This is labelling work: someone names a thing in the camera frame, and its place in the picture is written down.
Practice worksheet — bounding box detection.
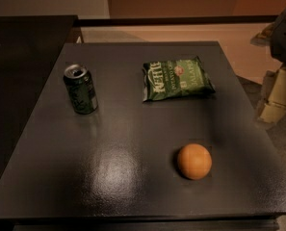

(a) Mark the green soda can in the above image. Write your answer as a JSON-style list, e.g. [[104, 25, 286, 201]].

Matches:
[[64, 64, 98, 115]]

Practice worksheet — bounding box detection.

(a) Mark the orange fruit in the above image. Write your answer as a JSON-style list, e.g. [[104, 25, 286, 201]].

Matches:
[[177, 143, 212, 180]]

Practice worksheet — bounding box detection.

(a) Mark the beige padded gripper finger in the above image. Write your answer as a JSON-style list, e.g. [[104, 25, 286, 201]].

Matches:
[[256, 64, 286, 124]]

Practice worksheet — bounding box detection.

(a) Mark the green kettle chips bag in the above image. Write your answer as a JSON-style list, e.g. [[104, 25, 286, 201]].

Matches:
[[143, 56, 216, 101]]

